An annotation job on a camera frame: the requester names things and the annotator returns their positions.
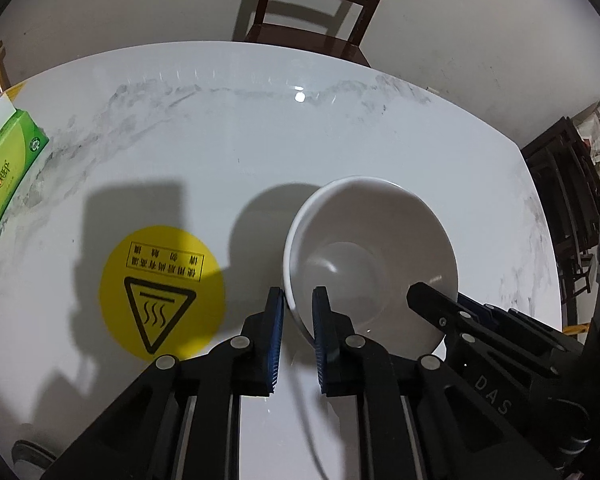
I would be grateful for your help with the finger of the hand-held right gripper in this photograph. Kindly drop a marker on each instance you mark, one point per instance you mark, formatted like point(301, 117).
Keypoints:
point(525, 332)
point(490, 385)

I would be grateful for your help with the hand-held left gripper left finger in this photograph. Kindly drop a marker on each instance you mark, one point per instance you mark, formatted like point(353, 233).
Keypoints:
point(275, 340)

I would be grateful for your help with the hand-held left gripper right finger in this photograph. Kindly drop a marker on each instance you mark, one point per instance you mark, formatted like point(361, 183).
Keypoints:
point(321, 340)

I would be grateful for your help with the plain white bowl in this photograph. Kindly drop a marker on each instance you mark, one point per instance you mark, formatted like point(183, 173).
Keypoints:
point(370, 240)

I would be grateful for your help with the dark wooden furniture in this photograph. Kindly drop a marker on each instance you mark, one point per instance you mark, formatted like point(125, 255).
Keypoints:
point(555, 185)

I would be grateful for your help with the round yellow warning sticker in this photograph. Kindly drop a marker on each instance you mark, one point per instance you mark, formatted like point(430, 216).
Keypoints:
point(120, 310)

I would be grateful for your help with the dark wooden chair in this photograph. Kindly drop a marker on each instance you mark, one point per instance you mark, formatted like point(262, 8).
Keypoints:
point(310, 37)

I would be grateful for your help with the green tissue box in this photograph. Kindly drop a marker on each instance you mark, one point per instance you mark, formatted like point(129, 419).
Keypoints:
point(10, 170)

